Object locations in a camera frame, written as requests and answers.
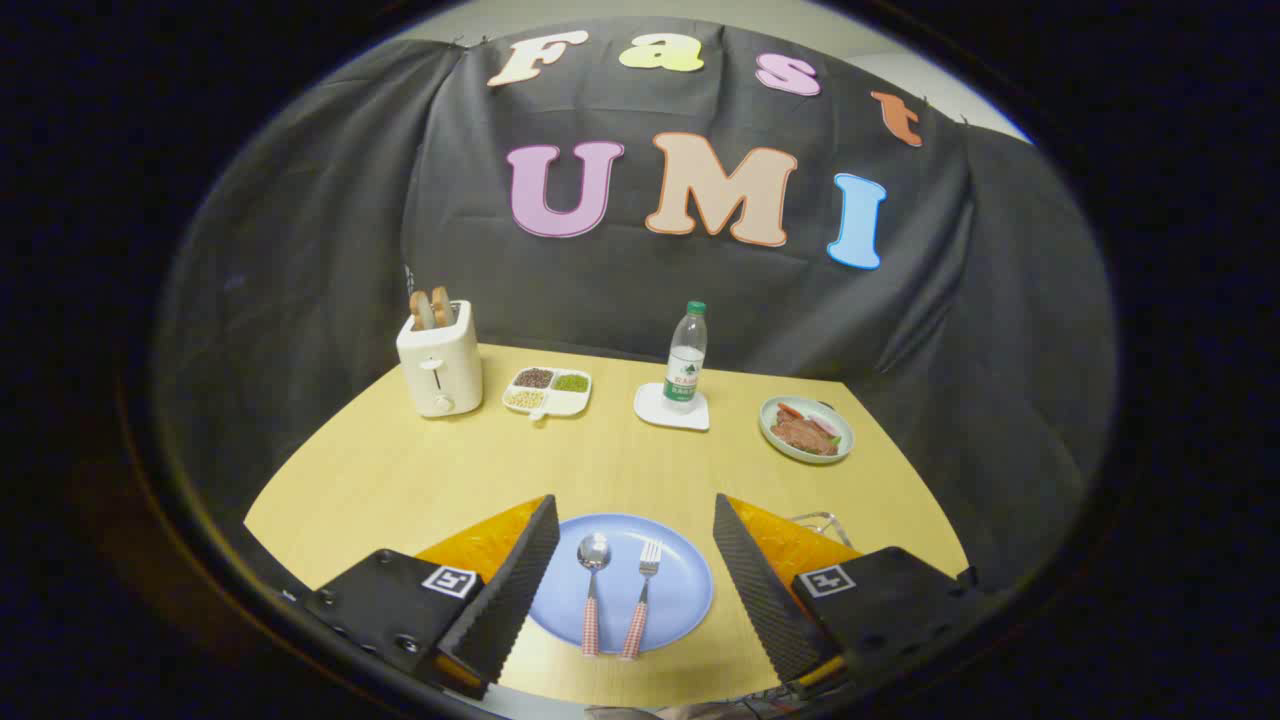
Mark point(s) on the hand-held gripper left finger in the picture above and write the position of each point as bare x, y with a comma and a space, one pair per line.
510, 600

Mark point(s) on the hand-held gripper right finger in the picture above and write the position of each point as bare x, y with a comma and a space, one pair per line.
760, 590

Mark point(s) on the blue round plate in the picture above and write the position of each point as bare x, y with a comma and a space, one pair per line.
680, 590

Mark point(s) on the cooked meat slices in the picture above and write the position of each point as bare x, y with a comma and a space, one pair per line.
803, 435

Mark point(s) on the pale green plate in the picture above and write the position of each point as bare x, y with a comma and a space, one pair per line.
840, 425

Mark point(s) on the white square coaster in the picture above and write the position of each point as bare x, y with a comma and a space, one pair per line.
650, 410

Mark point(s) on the white divided bean dish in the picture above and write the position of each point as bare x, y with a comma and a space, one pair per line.
547, 392

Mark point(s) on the cream toaster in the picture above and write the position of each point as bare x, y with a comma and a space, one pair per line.
440, 370

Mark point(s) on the clear water bottle green cap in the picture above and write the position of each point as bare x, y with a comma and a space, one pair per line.
686, 360

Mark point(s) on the toasted bread slice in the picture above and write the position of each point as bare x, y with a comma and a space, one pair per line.
443, 305
421, 312

